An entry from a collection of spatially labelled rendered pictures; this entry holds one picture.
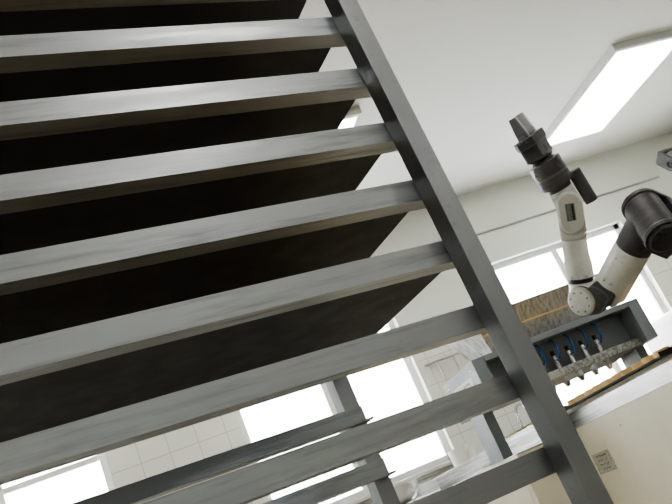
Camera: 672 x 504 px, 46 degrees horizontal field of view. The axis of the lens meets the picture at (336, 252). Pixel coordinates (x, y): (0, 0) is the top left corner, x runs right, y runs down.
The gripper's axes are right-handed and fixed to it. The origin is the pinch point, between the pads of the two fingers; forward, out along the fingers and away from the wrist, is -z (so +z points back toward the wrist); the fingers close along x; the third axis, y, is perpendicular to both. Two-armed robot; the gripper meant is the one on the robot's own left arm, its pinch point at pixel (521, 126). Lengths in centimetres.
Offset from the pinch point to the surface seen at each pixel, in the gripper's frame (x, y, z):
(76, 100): -137, 17, -34
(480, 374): 23, -69, 67
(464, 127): 308, -171, -5
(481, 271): -116, 37, 7
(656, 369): 2, -4, 75
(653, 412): 1, -11, 87
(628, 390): 9, -18, 82
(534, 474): -127, 36, 28
